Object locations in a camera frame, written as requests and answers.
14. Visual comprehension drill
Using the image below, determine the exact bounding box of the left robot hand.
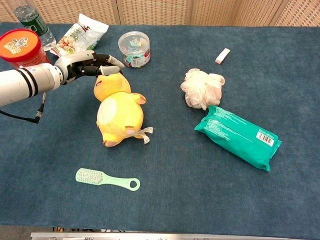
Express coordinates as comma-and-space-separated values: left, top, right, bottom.
53, 49, 125, 85

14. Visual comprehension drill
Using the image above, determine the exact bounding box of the yellow plush duck toy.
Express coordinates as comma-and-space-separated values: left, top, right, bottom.
93, 71, 154, 148

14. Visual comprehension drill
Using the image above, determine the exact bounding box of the peanut snack bag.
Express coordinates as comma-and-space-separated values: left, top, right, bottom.
49, 12, 110, 57

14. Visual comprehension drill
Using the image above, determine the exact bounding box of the clear jar white lid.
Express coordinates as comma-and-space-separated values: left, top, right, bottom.
117, 30, 152, 69

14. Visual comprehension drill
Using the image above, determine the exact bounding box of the green label water bottle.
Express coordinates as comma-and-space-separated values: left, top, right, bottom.
13, 4, 57, 52

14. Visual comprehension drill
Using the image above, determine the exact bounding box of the orange lidded red canister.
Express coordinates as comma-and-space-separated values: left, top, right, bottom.
0, 28, 51, 69

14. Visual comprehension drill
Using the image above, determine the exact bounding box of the woven folding screen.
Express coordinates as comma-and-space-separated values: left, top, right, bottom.
0, 0, 320, 27

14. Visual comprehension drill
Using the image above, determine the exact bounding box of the green plastic brush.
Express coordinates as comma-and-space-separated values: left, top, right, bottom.
75, 167, 141, 192

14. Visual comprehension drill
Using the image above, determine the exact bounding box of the pink bath loofah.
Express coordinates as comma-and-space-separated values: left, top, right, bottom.
180, 68, 226, 111

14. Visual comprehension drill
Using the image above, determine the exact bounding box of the pink white eraser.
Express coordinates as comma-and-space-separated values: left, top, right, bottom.
214, 47, 231, 65

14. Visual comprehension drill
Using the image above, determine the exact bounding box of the blue table cloth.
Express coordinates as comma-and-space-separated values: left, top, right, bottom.
0, 21, 320, 240

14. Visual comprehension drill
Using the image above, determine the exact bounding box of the teal wet wipes pack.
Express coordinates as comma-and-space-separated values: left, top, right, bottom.
194, 105, 283, 172

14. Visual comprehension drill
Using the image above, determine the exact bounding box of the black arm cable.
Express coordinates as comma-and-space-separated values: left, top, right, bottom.
0, 91, 47, 124

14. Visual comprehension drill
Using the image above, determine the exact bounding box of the aluminium frame rail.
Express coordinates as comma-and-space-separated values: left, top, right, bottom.
30, 231, 296, 240

